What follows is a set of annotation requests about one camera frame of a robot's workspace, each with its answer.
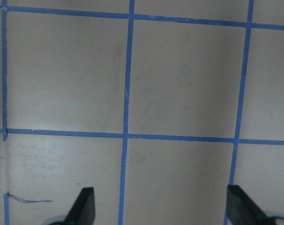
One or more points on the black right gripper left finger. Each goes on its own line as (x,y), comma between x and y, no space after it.
(83,211)

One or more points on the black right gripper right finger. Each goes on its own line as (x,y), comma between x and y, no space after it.
(242,210)

